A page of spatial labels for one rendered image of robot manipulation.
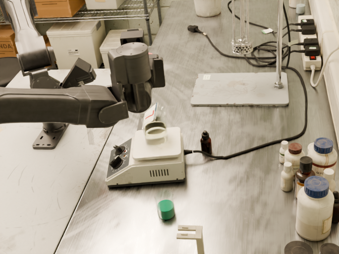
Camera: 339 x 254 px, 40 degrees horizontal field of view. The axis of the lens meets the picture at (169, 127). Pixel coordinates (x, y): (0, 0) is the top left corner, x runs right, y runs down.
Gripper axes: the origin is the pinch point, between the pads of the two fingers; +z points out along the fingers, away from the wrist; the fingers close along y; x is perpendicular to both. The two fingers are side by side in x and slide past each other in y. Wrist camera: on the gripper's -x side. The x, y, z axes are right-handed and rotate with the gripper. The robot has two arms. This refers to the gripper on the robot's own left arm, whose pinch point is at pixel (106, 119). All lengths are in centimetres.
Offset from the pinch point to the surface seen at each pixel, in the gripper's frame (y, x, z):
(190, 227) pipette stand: -38.8, -13.2, 16.0
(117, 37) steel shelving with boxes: 222, 76, 21
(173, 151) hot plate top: -10.2, -7.8, 15.7
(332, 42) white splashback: 39, -42, 53
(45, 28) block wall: 257, 118, -26
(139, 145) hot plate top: -6.4, -2.1, 9.2
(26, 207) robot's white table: -16.7, 23.2, -7.0
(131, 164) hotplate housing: -11.2, 0.6, 9.0
